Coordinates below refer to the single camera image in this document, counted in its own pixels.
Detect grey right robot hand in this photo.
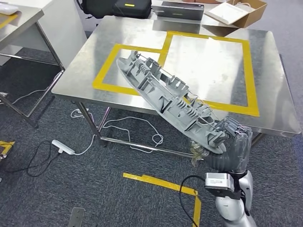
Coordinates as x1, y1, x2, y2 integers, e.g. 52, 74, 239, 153
214, 116, 253, 175

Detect grey plastic wheel cover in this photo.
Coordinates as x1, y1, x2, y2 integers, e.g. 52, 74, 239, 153
116, 50, 232, 155

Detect yellow workbench tape outline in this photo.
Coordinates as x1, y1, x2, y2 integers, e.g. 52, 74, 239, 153
91, 30, 261, 118

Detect steel workbench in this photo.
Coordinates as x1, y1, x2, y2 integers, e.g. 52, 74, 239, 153
51, 16, 302, 159

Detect yellow floor tape strip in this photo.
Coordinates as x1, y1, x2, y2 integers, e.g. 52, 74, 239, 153
122, 172, 203, 227

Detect brown cardboard box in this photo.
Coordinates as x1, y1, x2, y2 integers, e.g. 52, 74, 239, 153
204, 0, 268, 29

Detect white flat board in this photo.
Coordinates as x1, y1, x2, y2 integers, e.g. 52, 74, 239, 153
204, 2, 251, 26

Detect grey laptop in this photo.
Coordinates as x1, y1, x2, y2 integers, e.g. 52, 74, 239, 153
151, 0, 205, 21

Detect black zip case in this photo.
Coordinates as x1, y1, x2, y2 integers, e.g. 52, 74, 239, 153
113, 0, 153, 19

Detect white power adapter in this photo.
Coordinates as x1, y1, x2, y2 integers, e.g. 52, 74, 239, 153
70, 107, 90, 120

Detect white power strip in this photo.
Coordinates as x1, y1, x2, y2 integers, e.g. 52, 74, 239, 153
51, 139, 76, 156

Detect black office chair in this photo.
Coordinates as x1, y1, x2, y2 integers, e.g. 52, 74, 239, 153
76, 0, 119, 19

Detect white desk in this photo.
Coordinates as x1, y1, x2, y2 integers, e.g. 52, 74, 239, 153
34, 0, 88, 70

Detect yellow floor tape outline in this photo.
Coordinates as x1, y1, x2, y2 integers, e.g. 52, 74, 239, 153
0, 140, 16, 157

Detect steel table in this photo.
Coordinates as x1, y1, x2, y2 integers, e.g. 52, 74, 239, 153
0, 3, 66, 130

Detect yellow table tape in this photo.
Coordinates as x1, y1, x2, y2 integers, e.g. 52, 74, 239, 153
0, 13, 19, 31

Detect white rounded plastic object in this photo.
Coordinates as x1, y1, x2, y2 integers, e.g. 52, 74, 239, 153
0, 2, 20, 16

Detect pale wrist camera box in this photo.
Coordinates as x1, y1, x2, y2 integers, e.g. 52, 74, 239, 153
204, 172, 235, 199

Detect black camera cable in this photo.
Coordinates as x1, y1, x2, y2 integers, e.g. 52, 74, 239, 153
178, 174, 206, 227

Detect white floor cable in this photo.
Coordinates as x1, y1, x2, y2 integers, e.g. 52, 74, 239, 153
11, 71, 63, 105
71, 116, 165, 157

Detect black floor cable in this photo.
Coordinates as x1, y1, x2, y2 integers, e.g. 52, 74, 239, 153
0, 140, 61, 178

